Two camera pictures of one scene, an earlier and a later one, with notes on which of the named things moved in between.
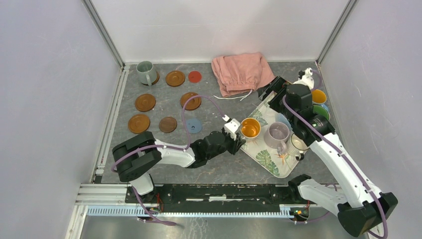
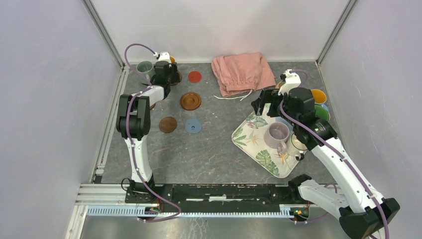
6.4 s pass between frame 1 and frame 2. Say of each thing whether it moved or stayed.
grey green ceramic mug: stayed
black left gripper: moved
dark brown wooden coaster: stayed
